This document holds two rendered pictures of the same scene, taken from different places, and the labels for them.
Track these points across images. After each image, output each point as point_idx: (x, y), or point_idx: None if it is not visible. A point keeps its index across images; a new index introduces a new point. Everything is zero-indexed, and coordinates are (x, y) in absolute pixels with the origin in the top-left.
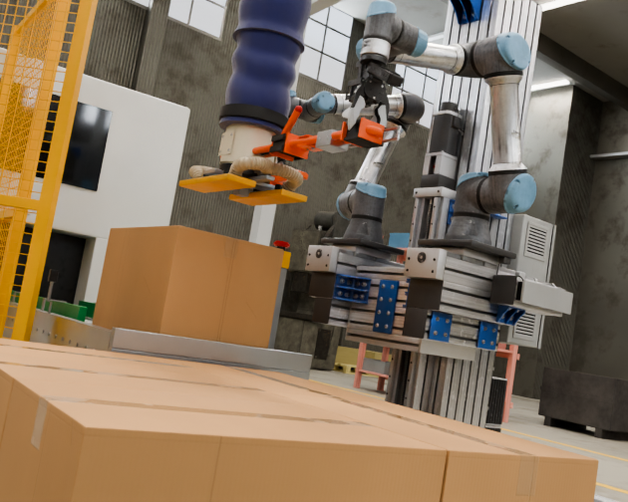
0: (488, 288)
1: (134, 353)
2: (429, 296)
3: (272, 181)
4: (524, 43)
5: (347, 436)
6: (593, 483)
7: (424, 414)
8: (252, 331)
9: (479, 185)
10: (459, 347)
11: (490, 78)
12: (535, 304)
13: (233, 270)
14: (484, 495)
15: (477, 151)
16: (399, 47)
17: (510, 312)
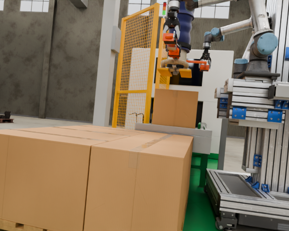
0: (266, 92)
1: (141, 130)
2: (230, 99)
3: (203, 68)
4: None
5: (63, 140)
6: (180, 168)
7: (179, 144)
8: (187, 122)
9: (253, 45)
10: (265, 122)
11: None
12: (287, 96)
13: (177, 101)
14: (110, 165)
15: (275, 30)
16: (186, 0)
17: (282, 102)
